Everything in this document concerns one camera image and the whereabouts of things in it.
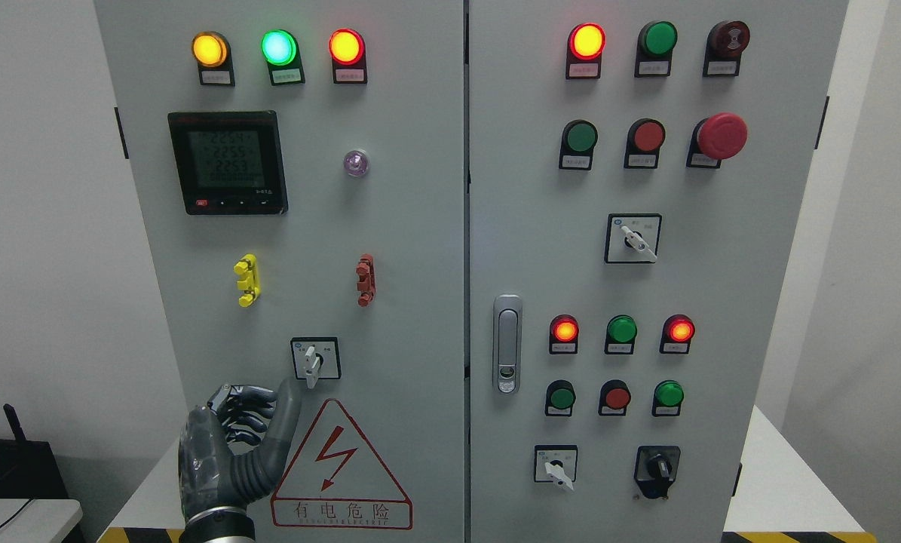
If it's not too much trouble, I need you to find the green lit indicator light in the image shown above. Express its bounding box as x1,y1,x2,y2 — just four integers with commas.
260,29,305,86

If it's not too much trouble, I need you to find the green push button lower left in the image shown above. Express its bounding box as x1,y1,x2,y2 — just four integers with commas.
544,379,577,417

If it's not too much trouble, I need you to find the bottom white rotary selector switch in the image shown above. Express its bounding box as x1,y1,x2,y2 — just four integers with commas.
534,444,578,492

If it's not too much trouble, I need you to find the green indicator top right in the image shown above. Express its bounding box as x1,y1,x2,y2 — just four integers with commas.
634,20,678,77

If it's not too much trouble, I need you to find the red emergency stop mushroom button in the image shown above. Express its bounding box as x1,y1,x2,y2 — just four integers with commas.
687,112,749,169

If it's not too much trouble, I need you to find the red lit indicator lower right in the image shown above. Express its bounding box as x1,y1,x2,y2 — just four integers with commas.
658,314,696,354

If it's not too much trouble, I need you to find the black device with antenna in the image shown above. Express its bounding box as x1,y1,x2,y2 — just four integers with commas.
0,404,69,499

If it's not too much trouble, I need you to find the white side table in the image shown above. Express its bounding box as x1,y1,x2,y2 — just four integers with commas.
0,499,82,542

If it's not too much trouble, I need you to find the red push button lower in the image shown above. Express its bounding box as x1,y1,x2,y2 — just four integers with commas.
597,379,632,416

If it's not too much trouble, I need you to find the red electric hazard warning sticker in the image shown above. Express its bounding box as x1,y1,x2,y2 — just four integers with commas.
270,398,413,530

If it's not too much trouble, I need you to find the black knob rotary switch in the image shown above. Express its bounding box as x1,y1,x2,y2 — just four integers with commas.
633,446,681,499

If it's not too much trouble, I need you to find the red push button upper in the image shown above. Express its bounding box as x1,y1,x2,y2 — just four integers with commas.
624,118,665,169

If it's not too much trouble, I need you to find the red lit indicator lower left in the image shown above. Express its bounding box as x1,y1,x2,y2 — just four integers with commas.
549,314,580,355

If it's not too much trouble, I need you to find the green push button upper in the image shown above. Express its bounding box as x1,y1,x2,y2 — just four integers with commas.
558,119,598,170

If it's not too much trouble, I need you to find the upper right rotary selector switch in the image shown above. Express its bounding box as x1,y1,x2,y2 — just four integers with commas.
604,213,663,264

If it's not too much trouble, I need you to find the grey cabinet door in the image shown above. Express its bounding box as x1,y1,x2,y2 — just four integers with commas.
470,1,847,542
95,1,465,542

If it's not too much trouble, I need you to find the silver door lock handle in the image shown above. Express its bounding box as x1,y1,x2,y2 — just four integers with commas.
492,293,523,393

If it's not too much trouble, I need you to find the small purple clear indicator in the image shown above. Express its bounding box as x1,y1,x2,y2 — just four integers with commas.
342,150,370,178

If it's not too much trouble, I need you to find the yellow indicator light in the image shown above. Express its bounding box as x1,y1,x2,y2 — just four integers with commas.
191,31,235,87

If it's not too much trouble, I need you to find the black digital power meter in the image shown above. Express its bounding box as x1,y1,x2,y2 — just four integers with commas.
167,110,288,216

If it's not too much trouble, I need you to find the right grey cabinet door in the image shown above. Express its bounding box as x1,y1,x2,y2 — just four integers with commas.
470,1,847,542

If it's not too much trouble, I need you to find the white cabinet platform base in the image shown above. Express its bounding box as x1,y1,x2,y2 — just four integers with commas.
98,408,875,542

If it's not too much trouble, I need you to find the red lit indicator top right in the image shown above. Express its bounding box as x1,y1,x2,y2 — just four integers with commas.
565,22,606,80

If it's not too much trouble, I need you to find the green indicator lower middle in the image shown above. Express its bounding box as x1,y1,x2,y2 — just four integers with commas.
604,314,639,355

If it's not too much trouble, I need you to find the green push button lower right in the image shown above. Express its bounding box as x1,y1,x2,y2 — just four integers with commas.
652,379,685,417

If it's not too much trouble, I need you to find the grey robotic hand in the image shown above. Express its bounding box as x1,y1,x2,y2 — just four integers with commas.
179,376,305,523

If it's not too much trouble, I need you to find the door rotary selector switch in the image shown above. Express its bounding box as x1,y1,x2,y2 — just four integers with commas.
290,336,342,391

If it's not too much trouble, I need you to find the red push button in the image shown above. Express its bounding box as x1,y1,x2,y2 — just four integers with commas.
597,379,632,416
624,118,665,169

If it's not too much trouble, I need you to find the dark red buzzer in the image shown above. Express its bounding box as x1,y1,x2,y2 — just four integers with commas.
703,20,750,77

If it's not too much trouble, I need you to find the green push button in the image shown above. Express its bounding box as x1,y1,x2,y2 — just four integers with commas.
652,379,685,417
558,119,598,170
544,379,577,417

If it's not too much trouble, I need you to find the red lit indicator light left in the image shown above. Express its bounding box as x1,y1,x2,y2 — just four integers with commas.
327,28,368,84

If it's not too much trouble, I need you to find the left grey cabinet door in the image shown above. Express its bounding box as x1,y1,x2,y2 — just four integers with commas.
95,1,465,542

